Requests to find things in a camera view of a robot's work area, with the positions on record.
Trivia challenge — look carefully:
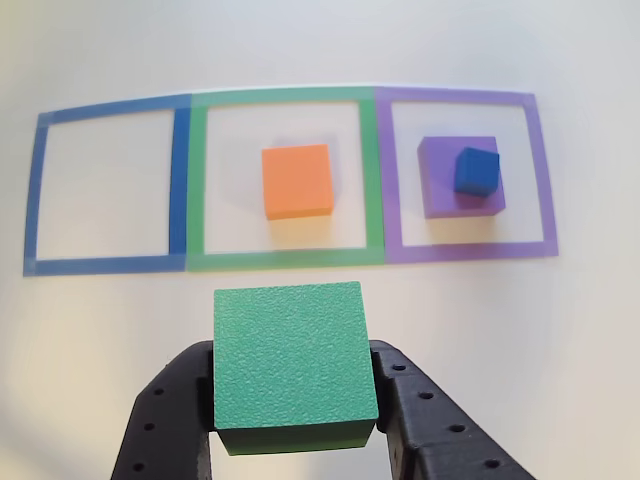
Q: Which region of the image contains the green tape square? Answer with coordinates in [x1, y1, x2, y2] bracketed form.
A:
[185, 86, 386, 274]

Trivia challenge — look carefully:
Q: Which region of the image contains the blue tape square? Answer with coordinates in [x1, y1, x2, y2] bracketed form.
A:
[22, 93, 194, 278]

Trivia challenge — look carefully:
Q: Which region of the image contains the green cube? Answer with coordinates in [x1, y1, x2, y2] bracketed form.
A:
[212, 280, 380, 457]

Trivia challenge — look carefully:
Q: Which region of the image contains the purple block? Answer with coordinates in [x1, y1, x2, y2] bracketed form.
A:
[417, 134, 506, 220]

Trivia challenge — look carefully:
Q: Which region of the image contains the orange block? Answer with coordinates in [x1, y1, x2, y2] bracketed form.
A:
[261, 143, 335, 222]

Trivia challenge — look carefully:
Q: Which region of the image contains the purple tape square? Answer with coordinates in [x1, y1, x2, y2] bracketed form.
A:
[373, 86, 560, 265]

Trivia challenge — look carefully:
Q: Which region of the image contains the small blue cube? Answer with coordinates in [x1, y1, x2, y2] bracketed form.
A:
[453, 146, 502, 196]

